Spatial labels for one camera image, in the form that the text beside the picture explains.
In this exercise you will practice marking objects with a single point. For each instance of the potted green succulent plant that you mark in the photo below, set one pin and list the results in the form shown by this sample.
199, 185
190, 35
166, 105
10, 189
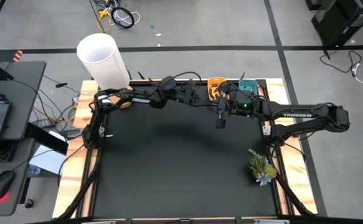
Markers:
262, 169

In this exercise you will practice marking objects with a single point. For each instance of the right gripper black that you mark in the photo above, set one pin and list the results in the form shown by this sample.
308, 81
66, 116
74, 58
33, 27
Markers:
243, 104

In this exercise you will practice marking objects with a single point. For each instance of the black desk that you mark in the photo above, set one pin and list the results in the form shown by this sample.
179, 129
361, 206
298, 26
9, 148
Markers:
22, 87

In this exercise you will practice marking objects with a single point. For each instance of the silver metal bracket plate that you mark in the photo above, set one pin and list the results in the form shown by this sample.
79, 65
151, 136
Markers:
101, 130
266, 130

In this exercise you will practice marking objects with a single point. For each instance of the teal plastic bin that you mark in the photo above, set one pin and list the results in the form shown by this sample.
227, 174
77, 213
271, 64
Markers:
246, 84

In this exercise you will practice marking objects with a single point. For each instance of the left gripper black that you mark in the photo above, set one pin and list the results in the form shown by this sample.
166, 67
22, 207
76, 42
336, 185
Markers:
195, 96

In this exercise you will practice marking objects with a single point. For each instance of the black computer tower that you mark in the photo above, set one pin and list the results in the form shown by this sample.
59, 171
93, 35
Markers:
343, 18

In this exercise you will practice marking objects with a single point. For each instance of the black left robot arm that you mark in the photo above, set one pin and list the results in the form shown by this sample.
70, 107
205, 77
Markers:
140, 100

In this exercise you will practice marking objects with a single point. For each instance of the black diagonal frame strut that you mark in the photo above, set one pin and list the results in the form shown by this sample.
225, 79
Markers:
78, 193
293, 196

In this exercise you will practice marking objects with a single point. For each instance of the small black floor plug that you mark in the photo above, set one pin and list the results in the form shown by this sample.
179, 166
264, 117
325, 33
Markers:
61, 84

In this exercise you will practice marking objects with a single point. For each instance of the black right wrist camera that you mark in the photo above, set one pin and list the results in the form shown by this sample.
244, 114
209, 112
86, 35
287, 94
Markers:
221, 119

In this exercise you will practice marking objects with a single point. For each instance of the orange black striped marker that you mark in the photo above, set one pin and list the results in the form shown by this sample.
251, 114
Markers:
17, 55

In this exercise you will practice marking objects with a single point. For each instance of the black computer mouse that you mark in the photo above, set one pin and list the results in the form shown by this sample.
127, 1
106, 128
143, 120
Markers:
3, 184

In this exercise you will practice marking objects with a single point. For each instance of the white shade wooden base lamp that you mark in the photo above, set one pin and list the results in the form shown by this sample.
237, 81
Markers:
103, 62

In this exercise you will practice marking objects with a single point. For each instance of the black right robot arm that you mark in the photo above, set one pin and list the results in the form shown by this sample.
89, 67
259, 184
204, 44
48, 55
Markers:
296, 115

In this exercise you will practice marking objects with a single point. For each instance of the white box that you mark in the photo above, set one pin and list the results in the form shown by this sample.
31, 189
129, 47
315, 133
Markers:
47, 155

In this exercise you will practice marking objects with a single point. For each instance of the yellow plastic bin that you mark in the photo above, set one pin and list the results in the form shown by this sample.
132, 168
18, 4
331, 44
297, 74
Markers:
214, 81

